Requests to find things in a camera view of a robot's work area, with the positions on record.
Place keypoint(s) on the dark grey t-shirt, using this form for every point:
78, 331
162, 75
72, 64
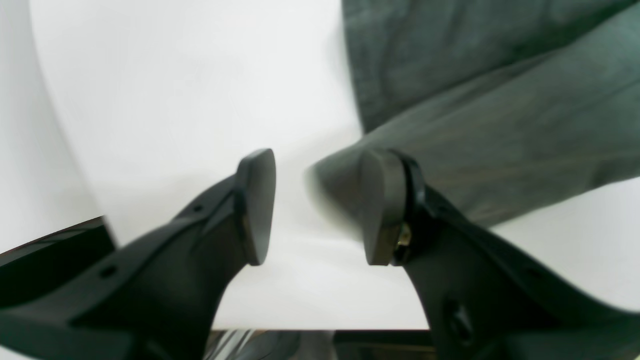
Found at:
508, 106

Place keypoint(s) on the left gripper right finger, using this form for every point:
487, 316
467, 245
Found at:
483, 298

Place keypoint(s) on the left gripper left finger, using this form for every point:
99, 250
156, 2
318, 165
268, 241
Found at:
156, 298

